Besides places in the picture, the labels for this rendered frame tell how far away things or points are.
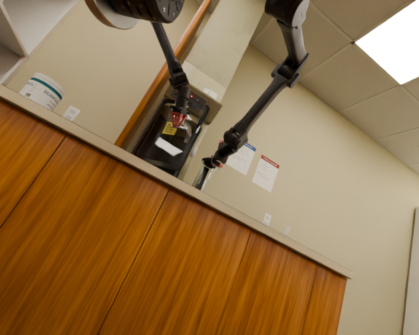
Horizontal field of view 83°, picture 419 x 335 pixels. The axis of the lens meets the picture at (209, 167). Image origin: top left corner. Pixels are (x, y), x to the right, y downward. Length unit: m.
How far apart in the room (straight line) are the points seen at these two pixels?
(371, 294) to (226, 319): 2.09
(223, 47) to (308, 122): 1.26
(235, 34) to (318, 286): 1.67
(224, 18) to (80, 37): 1.03
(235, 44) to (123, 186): 1.29
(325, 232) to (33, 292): 2.24
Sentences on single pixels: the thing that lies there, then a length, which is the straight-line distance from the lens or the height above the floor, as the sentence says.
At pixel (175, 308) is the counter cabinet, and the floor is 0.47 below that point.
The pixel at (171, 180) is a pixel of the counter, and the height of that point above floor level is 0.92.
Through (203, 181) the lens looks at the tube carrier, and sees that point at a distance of 1.27.
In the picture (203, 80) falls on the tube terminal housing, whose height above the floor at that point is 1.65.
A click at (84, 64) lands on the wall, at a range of 2.01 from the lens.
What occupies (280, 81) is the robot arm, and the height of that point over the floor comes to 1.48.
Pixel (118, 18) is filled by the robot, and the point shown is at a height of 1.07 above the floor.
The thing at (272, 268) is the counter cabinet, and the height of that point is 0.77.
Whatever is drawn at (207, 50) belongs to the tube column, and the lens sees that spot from 1.75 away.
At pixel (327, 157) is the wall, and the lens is 2.73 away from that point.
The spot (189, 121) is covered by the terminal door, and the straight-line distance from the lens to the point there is 1.27.
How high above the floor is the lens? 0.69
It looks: 19 degrees up
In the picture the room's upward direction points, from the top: 24 degrees clockwise
